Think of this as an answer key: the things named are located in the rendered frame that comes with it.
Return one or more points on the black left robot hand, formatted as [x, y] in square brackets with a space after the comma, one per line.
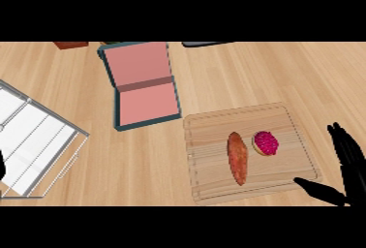
[2, 168]

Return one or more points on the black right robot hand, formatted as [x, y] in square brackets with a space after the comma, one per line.
[352, 161]

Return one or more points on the pink frosted cupcake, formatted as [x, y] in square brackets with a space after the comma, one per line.
[265, 143]

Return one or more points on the wooden cutting board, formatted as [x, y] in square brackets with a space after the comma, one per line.
[253, 151]

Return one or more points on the teal box with pink inside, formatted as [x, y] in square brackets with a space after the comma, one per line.
[144, 84]

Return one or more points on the orange sweet potato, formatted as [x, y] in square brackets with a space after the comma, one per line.
[238, 158]

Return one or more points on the reddish brown block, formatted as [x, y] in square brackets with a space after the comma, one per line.
[70, 45]

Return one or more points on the dark grey flat object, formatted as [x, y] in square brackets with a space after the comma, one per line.
[206, 44]

